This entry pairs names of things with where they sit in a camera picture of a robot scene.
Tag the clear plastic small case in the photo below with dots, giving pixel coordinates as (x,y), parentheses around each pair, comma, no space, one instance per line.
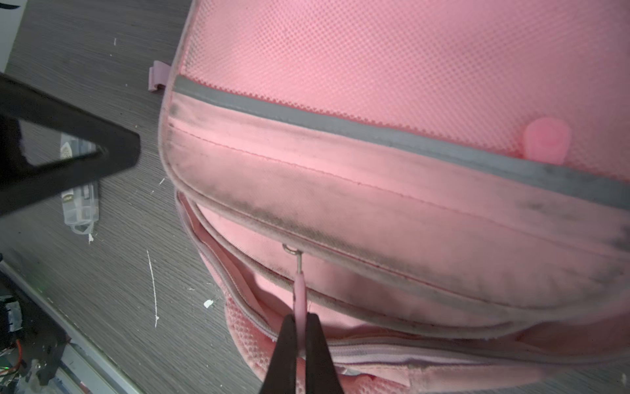
(80,205)

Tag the pink student backpack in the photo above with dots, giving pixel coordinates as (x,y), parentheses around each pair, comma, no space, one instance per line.
(445,184)

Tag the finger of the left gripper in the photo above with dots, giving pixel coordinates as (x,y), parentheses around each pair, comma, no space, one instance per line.
(23,183)

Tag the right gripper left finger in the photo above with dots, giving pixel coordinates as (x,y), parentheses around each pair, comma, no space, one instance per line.
(281,373)

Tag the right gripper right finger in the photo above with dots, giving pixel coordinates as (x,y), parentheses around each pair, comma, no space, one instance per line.
(320,373)

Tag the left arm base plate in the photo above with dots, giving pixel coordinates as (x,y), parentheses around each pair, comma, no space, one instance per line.
(32,344)

